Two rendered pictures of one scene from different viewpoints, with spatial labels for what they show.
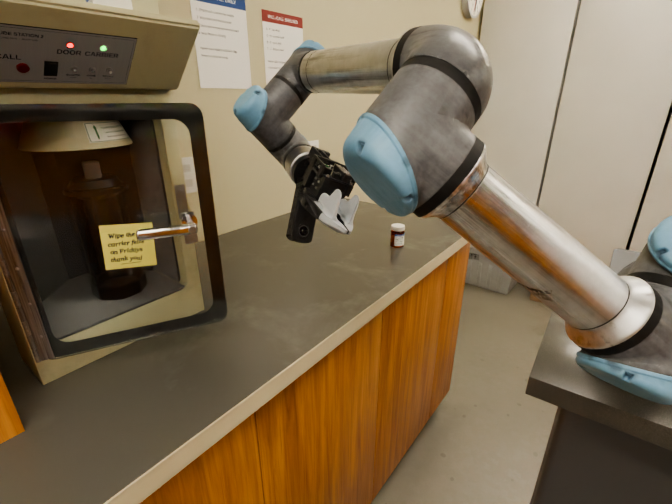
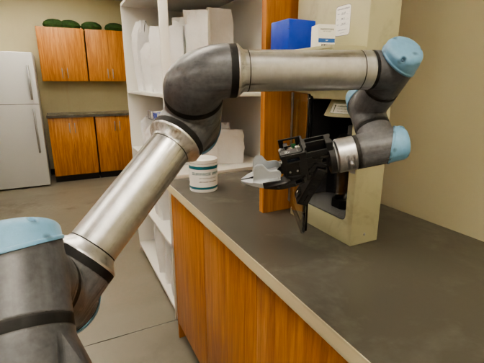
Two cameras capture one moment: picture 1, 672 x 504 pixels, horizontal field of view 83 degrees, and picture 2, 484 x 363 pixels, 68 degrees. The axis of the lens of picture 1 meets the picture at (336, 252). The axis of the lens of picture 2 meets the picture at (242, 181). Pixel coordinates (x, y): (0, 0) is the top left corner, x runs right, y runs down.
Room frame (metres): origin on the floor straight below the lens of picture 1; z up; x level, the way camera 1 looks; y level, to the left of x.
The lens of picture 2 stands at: (0.91, -0.74, 1.42)
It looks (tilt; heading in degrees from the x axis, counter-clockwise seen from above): 15 degrees down; 116
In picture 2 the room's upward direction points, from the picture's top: straight up
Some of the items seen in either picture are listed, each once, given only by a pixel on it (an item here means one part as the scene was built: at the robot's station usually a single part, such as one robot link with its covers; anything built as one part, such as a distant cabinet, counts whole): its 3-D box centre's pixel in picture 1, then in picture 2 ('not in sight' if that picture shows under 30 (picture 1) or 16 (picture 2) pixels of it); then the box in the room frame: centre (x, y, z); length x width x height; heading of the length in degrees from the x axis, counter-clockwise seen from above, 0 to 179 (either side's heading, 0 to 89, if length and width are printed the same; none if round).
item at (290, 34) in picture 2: not in sight; (292, 37); (0.53, 0.42, 1.56); 0.10 x 0.10 x 0.09; 52
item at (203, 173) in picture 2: not in sight; (203, 173); (0.05, 0.64, 1.02); 0.13 x 0.13 x 0.15
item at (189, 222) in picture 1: (168, 228); not in sight; (0.59, 0.27, 1.20); 0.10 x 0.05 x 0.03; 115
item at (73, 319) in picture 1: (120, 235); (298, 157); (0.58, 0.35, 1.19); 0.30 x 0.01 x 0.40; 115
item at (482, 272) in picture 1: (483, 259); not in sight; (2.83, -1.20, 0.17); 0.60 x 0.42 x 0.33; 50
